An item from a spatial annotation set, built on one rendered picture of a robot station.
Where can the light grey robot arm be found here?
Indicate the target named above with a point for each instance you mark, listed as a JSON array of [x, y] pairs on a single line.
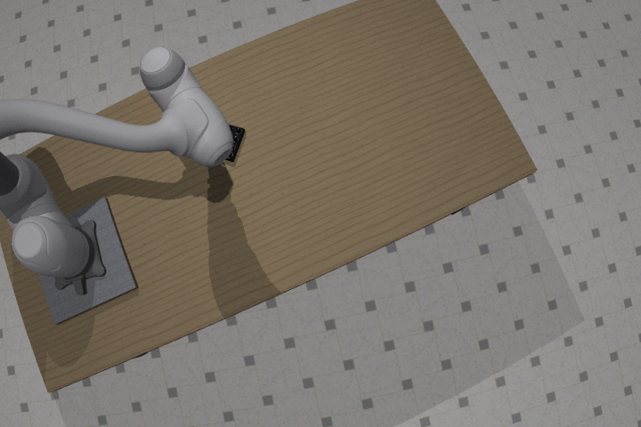
[[45, 242]]

